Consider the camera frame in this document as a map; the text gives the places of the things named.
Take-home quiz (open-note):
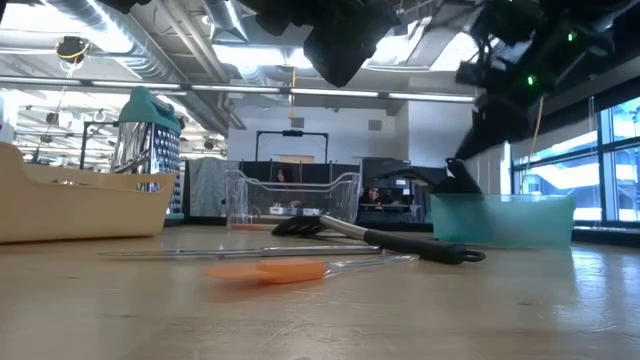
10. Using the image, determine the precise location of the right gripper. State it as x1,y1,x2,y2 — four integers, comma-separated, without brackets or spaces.
454,0,626,161

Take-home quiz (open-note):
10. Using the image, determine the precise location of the black solid turner steel handle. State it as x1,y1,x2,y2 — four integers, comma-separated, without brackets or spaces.
443,157,482,196

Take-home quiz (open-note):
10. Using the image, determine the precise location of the teal plastic bin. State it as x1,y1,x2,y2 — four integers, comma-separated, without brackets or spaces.
429,193,576,249

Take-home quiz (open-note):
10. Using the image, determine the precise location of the black slotted turner steel handle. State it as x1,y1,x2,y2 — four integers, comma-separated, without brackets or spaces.
270,214,487,265

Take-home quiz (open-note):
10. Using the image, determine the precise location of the clear plastic bin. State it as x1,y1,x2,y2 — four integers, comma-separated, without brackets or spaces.
224,168,362,232

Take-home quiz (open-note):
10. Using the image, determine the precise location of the orange brush clear handle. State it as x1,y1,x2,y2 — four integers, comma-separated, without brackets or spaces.
202,253,420,287

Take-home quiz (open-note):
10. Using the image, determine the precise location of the orange plastic bin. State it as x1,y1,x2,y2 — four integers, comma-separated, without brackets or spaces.
0,142,177,245

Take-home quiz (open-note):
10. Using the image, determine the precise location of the long ceiling light bar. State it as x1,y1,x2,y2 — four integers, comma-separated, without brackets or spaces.
0,74,485,105

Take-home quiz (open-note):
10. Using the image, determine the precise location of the person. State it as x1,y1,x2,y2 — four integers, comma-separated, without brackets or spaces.
274,164,306,209
359,186,396,207

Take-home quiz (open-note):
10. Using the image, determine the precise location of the black partition panel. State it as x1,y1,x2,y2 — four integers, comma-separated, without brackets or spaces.
239,159,361,184

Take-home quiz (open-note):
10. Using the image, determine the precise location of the grey cloth cover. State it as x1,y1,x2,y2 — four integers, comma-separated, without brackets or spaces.
184,157,241,219

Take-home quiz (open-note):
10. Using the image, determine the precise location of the teal steel box grater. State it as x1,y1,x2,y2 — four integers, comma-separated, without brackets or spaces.
110,85,185,226

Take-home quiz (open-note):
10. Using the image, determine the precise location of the yellow hanging cable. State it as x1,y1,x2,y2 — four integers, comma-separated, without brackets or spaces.
518,94,547,197

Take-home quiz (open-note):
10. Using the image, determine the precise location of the silver rectangular air duct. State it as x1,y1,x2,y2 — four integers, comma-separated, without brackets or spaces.
364,14,484,74

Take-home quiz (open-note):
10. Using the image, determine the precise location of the black background gantry frame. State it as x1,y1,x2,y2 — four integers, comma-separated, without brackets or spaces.
254,129,330,164

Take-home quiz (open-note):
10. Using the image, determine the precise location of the silver round air duct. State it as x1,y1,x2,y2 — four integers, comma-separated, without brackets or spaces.
44,0,231,136

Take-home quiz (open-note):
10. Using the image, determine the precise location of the black background rack frame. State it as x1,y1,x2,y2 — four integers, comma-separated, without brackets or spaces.
79,121,121,171

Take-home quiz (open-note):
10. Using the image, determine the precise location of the yellow black cord reel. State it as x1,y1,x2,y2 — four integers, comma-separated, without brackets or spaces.
54,35,92,64

